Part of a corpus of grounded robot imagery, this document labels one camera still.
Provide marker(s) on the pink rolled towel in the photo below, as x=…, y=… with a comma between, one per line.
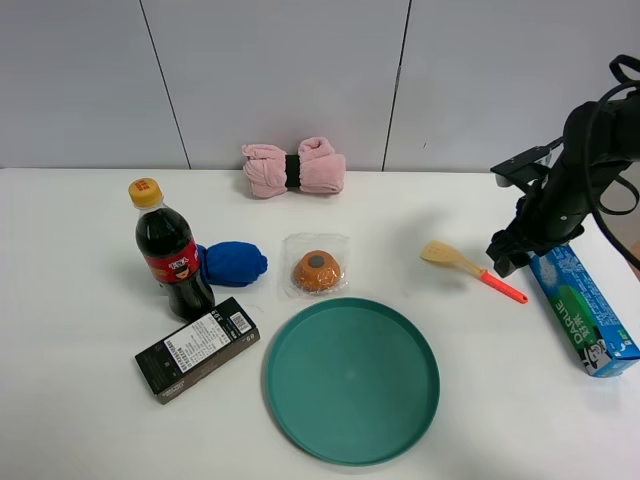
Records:
x=315, y=169

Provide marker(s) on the blue rolled cloth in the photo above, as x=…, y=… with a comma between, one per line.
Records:
x=232, y=264

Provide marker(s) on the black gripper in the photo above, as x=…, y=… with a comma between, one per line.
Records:
x=552, y=212

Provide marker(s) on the teal round plate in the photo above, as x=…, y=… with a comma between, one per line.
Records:
x=351, y=382

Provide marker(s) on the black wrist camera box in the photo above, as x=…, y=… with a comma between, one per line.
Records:
x=523, y=169

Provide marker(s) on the blue Darlie toothpaste box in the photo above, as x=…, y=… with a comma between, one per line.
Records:
x=599, y=338

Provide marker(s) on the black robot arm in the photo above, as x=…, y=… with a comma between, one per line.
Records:
x=596, y=132

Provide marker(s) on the wrapped orange pastry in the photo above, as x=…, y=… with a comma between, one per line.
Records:
x=314, y=264

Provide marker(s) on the black rectangular box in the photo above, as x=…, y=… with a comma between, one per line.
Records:
x=182, y=359

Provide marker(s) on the cola bottle yellow cap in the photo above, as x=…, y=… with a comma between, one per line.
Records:
x=166, y=242

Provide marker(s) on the yellow spatula orange handle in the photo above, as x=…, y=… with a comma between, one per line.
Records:
x=443, y=254

